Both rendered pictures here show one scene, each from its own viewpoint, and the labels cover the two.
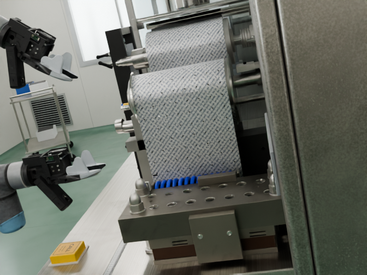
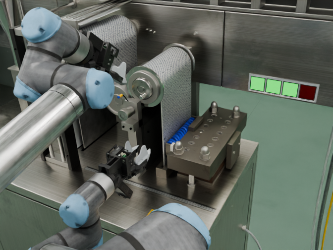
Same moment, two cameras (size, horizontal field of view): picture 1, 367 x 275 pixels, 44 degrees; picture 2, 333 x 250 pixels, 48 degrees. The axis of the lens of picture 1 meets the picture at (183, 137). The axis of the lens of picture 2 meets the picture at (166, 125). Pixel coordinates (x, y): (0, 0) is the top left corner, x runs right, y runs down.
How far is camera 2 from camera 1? 144 cm
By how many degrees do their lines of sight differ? 67
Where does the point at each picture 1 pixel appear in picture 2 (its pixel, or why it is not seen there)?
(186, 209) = (224, 141)
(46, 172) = (128, 170)
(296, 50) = not seen: outside the picture
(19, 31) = (96, 44)
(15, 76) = not seen: hidden behind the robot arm
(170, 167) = (170, 129)
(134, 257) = (193, 192)
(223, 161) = (186, 113)
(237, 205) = (237, 128)
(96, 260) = not seen: hidden behind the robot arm
